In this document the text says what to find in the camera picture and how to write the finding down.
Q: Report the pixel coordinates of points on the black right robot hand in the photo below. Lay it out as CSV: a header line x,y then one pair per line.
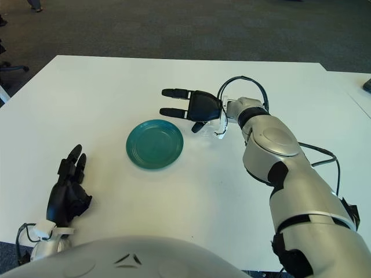
x,y
204,105

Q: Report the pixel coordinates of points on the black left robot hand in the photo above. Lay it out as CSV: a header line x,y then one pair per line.
x,y
62,199

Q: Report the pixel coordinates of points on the clear bottle with blue cap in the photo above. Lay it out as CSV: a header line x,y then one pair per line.
x,y
210,131

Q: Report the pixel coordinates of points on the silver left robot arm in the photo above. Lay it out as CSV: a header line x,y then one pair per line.
x,y
49,246

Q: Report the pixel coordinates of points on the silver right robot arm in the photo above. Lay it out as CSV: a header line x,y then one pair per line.
x,y
275,144

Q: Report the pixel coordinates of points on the green round plate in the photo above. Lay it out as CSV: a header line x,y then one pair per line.
x,y
153,144

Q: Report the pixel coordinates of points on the silver robot torso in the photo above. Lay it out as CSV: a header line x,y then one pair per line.
x,y
87,260

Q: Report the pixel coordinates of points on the white desk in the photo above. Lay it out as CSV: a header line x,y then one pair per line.
x,y
3,94

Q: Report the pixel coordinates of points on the black office chair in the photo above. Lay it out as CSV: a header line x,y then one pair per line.
x,y
14,68

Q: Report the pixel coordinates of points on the dark flat device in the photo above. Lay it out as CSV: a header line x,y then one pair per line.
x,y
368,86

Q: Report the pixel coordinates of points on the person legs and shoes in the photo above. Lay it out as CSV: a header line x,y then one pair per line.
x,y
36,5

